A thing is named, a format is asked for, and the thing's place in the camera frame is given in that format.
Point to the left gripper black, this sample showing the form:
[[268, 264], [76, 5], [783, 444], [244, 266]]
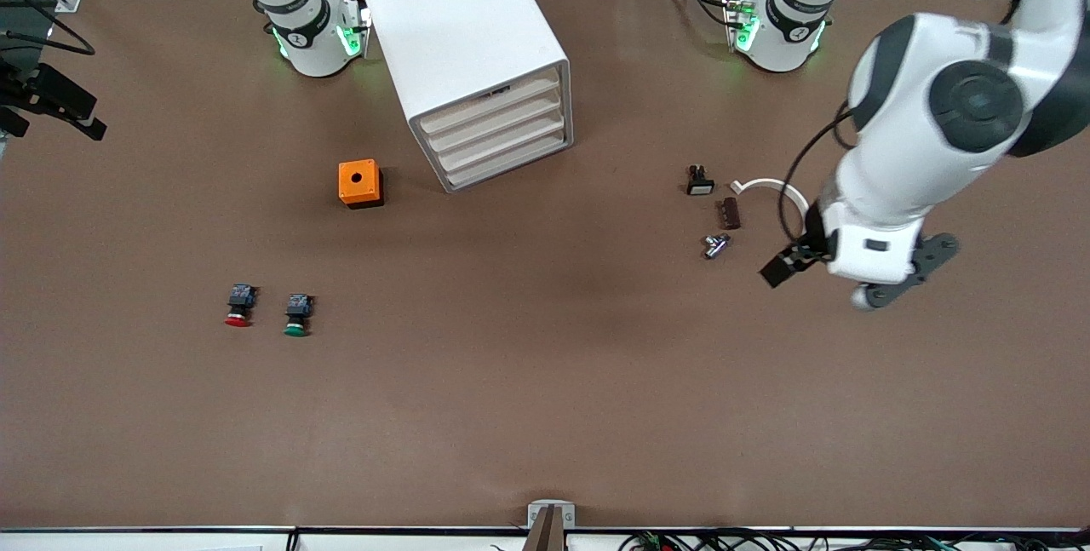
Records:
[[807, 249]]

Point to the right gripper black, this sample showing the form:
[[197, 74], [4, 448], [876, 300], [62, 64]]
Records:
[[34, 91]]

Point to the white cabinet drawer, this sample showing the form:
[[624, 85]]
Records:
[[536, 127], [536, 145], [536, 91], [536, 109]]

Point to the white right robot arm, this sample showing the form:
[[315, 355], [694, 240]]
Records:
[[306, 40]]

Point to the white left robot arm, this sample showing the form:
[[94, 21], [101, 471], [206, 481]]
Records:
[[971, 100]]

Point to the red mushroom push button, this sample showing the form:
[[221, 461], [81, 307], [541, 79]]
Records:
[[241, 300]]

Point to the green mushroom push button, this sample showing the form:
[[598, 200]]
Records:
[[298, 308]]

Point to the white drawer cabinet housing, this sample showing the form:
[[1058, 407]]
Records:
[[460, 23]]

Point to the small silver metal fitting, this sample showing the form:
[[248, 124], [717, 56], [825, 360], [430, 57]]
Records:
[[715, 246]]

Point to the small brown block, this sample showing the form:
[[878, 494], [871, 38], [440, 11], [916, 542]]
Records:
[[729, 214]]

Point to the white curved plastic arc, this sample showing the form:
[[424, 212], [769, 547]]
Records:
[[766, 183]]

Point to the small black white switch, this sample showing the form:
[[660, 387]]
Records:
[[700, 185]]

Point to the orange button enclosure box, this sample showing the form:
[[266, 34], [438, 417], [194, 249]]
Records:
[[347, 189]]

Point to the grey metal bracket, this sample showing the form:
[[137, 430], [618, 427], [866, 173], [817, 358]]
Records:
[[536, 510]]

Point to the brown wooden post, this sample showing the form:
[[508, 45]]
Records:
[[545, 534]]

